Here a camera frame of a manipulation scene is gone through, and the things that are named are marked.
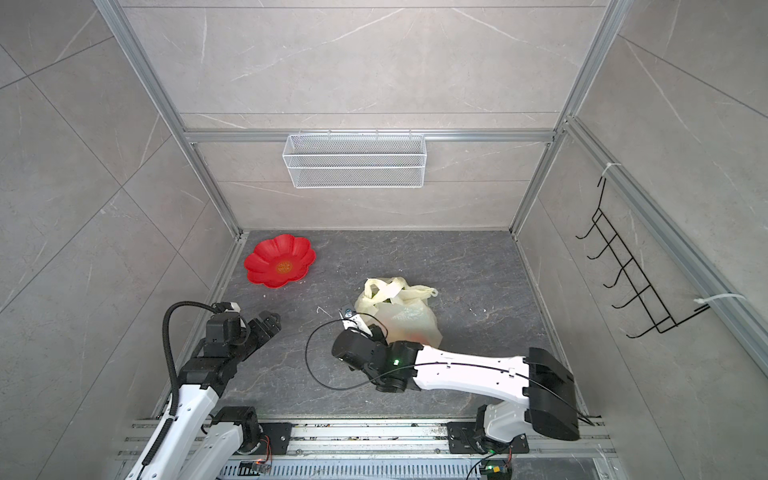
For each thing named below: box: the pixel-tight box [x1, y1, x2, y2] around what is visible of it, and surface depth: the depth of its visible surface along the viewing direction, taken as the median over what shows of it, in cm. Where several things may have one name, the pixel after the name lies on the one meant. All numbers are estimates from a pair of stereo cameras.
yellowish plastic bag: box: [354, 277, 443, 348], surface depth 81 cm
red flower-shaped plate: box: [244, 234, 316, 288], surface depth 113 cm
